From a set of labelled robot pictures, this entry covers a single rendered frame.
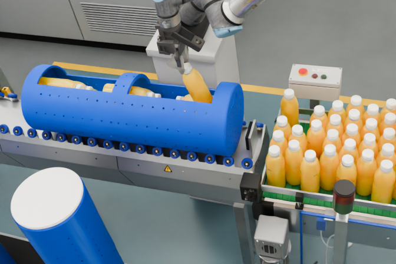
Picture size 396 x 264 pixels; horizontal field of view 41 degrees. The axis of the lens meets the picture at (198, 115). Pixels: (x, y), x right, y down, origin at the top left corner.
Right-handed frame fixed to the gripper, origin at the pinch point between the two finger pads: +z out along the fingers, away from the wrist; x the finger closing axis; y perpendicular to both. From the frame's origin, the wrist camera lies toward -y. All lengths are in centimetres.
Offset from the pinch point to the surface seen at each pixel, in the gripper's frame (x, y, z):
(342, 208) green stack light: 40, -61, 14
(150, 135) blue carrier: 15.3, 13.2, 22.8
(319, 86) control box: -23, -45, 26
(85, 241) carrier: 51, 33, 48
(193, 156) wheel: 12.0, -1.0, 36.7
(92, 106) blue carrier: 11.7, 37.5, 14.8
